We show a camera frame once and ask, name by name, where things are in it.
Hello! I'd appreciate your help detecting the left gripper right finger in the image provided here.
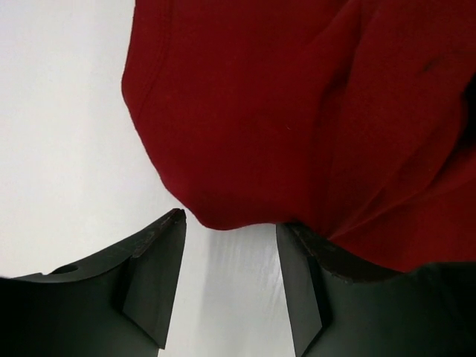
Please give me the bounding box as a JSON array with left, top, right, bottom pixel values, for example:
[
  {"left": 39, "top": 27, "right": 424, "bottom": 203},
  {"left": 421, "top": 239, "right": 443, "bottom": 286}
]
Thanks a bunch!
[{"left": 276, "top": 224, "right": 475, "bottom": 356}]

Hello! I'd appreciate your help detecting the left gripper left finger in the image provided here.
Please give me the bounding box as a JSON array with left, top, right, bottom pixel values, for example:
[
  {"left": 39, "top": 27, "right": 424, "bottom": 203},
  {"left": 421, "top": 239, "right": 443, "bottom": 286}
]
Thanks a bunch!
[{"left": 1, "top": 209, "right": 186, "bottom": 356}]

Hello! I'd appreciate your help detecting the dark red t shirt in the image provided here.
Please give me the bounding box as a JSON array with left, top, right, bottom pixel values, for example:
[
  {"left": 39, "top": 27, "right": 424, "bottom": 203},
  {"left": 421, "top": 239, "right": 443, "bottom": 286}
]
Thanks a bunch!
[{"left": 122, "top": 1, "right": 475, "bottom": 271}]

